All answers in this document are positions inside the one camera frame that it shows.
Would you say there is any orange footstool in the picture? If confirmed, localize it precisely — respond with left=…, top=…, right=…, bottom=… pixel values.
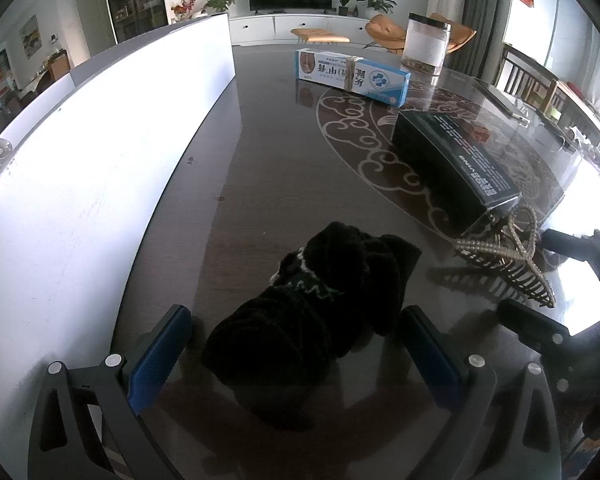
left=291, top=28, right=351, bottom=45

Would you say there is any black knit hat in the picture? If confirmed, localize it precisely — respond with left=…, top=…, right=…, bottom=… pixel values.
left=201, top=220, right=423, bottom=431

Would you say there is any dark patterned wooden desktop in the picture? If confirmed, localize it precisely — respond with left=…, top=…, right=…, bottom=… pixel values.
left=110, top=42, right=600, bottom=480

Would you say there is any white television cabinet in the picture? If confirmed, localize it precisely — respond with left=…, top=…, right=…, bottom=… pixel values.
left=228, top=12, right=381, bottom=46

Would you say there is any blue white toothpaste box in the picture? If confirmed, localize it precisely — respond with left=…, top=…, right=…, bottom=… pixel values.
left=295, top=47, right=412, bottom=108

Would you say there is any framed wall picture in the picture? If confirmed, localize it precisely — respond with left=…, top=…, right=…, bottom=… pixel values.
left=20, top=15, right=41, bottom=58

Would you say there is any white door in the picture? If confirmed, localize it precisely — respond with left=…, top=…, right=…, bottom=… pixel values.
left=74, top=0, right=116, bottom=58

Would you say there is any grey curtain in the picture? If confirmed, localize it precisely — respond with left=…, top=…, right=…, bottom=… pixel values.
left=462, top=0, right=516, bottom=83

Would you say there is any large leafy potted plant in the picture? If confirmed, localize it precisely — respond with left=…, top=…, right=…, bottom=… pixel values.
left=355, top=0, right=397, bottom=17

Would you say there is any beaded hair claw clip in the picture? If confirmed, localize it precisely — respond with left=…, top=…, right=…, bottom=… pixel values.
left=454, top=205, right=556, bottom=308

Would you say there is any white partition board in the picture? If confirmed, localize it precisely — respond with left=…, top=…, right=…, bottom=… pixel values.
left=0, top=12, right=236, bottom=466

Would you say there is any wooden dining chair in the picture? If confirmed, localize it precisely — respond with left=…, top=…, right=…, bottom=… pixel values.
left=545, top=77, right=600, bottom=136
left=497, top=42, right=556, bottom=111

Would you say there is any green plant in white vase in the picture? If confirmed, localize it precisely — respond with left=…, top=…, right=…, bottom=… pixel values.
left=202, top=0, right=238, bottom=16

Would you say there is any silver laptop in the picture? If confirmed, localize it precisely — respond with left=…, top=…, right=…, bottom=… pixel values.
left=485, top=82, right=531, bottom=121

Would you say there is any long black box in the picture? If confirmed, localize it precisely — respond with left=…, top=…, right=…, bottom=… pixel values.
left=391, top=109, right=523, bottom=237

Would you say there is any clear plastic jar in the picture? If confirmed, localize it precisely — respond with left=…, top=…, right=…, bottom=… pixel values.
left=401, top=12, right=453, bottom=77

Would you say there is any red flower plant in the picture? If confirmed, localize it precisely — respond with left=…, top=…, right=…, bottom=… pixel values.
left=171, top=0, right=199, bottom=22

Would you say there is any glass display cabinet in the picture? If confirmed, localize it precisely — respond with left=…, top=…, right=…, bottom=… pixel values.
left=102, top=0, right=168, bottom=43

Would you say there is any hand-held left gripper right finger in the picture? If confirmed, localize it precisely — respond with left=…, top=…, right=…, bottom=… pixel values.
left=399, top=305, right=563, bottom=480

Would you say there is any orange lounge chair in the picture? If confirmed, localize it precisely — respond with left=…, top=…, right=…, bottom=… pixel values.
left=365, top=12, right=477, bottom=56

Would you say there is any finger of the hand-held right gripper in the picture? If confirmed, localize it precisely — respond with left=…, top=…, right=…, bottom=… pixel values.
left=497, top=299, right=572, bottom=358
left=540, top=229, right=600, bottom=306

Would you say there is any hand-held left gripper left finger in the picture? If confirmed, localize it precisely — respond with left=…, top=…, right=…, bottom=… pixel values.
left=27, top=304, right=193, bottom=480

